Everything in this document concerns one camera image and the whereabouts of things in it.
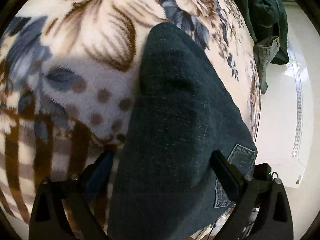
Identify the dark blue denim jeans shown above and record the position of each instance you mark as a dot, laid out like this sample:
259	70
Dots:
164	187

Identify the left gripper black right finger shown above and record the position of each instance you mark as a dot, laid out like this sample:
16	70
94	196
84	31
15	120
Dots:
274	220

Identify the dark green fleece blanket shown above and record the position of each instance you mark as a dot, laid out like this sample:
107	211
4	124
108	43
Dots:
266	18

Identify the grey-green trousers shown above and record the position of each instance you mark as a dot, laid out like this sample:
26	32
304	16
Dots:
264	53

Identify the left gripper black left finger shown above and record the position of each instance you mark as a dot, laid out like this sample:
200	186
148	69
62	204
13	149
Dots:
48	217

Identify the white headboard panel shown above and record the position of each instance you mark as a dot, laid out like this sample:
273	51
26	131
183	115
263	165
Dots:
289	123

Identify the floral fleece bed blanket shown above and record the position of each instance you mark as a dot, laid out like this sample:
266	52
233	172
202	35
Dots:
69	78

